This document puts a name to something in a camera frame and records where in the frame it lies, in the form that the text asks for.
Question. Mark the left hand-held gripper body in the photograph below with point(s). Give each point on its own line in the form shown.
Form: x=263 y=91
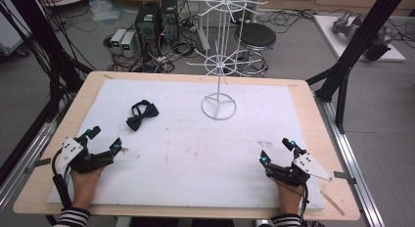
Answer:
x=73 y=152

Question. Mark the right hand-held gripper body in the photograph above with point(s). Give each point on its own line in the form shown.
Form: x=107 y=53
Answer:
x=310 y=165

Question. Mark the black bow tie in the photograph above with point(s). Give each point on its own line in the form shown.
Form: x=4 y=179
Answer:
x=141 y=115

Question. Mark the person's left hand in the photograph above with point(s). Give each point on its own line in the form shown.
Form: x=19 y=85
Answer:
x=83 y=188

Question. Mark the person's right hand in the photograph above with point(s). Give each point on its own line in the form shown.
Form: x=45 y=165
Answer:
x=289 y=197

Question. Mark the thin wooden stick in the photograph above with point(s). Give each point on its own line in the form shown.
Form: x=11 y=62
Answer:
x=332 y=203

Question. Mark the wooden table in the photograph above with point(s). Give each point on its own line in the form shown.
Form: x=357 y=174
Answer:
x=313 y=103

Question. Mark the white foam mat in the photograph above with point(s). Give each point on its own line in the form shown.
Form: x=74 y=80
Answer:
x=195 y=148

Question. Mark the grey power supply unit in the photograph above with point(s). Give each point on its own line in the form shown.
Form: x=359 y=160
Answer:
x=117 y=41
x=128 y=44

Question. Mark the black round stool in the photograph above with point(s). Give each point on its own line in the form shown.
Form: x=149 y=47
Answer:
x=256 y=36

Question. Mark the white floor platform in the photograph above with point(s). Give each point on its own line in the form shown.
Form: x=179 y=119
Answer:
x=329 y=34

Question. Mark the large black computer tower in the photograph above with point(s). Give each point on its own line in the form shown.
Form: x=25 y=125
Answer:
x=147 y=26

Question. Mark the clear plastic bag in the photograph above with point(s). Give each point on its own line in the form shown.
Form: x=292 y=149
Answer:
x=104 y=10

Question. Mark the white cart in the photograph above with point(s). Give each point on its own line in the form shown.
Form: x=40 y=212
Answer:
x=11 y=34

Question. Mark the grey and black robot part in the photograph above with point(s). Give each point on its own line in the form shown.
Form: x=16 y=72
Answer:
x=380 y=44

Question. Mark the slim black computer tower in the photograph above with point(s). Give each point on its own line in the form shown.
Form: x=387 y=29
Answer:
x=169 y=20

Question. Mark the grey metal bracket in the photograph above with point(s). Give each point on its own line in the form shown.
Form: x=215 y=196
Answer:
x=344 y=176
x=37 y=165

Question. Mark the aluminium rail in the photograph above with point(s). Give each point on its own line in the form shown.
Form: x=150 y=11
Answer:
x=26 y=158
x=355 y=161

